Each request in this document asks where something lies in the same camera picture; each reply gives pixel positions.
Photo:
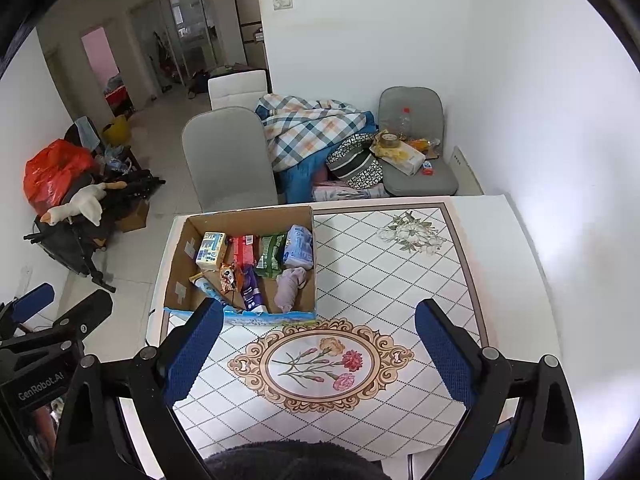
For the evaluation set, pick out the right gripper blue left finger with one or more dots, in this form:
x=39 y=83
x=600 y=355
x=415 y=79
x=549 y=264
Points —
x=186 y=348

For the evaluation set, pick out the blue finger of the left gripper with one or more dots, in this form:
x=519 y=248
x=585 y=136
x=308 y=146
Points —
x=31 y=303
x=80 y=321

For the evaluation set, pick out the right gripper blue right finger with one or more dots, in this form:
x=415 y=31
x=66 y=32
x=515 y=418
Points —
x=451 y=349

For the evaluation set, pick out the light blue small tube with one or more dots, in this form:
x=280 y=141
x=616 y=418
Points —
x=205 y=286

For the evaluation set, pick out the purple white tube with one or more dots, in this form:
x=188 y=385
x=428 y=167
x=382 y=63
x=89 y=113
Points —
x=250 y=291

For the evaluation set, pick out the orange snack bag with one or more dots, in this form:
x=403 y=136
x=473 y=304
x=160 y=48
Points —
x=228 y=277

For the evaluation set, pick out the yellow blue tissue pack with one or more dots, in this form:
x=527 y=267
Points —
x=212 y=251

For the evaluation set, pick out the red snack packet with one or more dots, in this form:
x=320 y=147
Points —
x=245 y=249

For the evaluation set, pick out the green snack packet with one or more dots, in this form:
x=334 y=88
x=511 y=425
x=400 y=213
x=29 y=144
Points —
x=269 y=263

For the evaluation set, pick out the light blue wipes pack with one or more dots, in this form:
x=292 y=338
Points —
x=298 y=250

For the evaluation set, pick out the open cardboard box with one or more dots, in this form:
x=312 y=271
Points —
x=179 y=295

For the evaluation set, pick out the small brown cardboard box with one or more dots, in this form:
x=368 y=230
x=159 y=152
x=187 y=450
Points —
x=136 y=217

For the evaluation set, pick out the white goose plush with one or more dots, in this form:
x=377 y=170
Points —
x=86 y=202

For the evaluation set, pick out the red plastic bag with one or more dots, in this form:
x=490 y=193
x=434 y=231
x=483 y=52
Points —
x=51 y=172

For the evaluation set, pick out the yellow bag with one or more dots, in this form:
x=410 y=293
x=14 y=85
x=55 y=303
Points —
x=117 y=132

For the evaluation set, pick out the grey chair near box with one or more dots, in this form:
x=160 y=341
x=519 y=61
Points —
x=227 y=157

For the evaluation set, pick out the black white patterned bag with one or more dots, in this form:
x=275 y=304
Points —
x=353 y=162

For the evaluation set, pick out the white yellow package on chair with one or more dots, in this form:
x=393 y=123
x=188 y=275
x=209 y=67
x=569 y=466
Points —
x=404 y=157

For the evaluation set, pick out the plastic bottle red cap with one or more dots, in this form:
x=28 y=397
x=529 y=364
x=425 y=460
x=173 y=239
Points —
x=404 y=123

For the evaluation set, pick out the plaid blanket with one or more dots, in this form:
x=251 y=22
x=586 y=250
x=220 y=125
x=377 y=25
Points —
x=296 y=128

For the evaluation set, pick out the white chair behind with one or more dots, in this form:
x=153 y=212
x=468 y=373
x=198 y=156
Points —
x=243 y=89

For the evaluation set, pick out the black stroller frame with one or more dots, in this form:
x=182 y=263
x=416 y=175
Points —
x=74 y=242

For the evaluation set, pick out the grey chair by wall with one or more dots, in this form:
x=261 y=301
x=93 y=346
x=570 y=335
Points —
x=427 y=136

